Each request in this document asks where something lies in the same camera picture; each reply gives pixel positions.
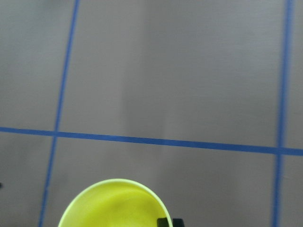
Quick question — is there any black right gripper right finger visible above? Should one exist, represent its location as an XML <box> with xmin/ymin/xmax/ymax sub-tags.
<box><xmin>172</xmin><ymin>218</ymin><xmax>184</xmax><ymax>227</ymax></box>

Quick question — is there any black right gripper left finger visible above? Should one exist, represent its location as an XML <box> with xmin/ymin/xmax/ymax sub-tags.
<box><xmin>157</xmin><ymin>218</ymin><xmax>169</xmax><ymax>227</ymax></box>

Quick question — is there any yellow cup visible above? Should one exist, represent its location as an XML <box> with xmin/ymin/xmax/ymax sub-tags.
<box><xmin>58</xmin><ymin>179</ymin><xmax>173</xmax><ymax>227</ymax></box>

